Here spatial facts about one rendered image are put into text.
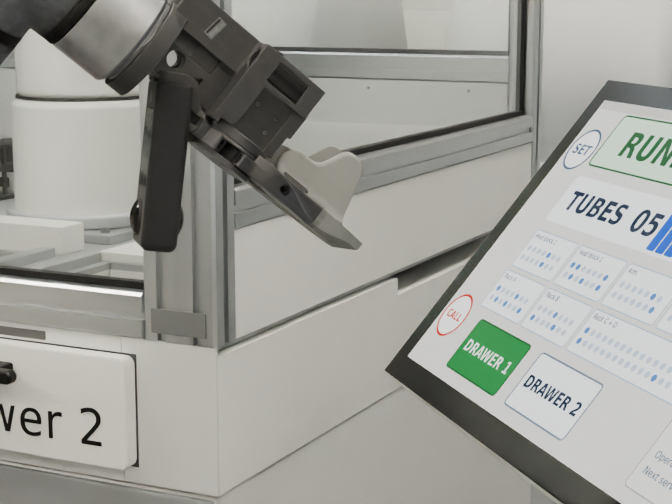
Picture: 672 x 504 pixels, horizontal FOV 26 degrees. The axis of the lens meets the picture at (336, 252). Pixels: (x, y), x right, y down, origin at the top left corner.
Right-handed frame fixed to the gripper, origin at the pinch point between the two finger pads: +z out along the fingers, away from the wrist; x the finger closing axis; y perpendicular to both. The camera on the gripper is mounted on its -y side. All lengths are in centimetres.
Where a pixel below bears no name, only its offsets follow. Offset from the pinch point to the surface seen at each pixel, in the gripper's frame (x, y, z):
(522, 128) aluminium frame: 93, 35, 45
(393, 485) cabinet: 61, -15, 47
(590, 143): 8.2, 19.6, 14.8
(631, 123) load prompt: 4.5, 22.1, 14.8
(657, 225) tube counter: -8.6, 14.5, 14.8
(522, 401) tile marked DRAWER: -8.5, -1.0, 14.7
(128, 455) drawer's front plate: 36.2, -26.2, 9.3
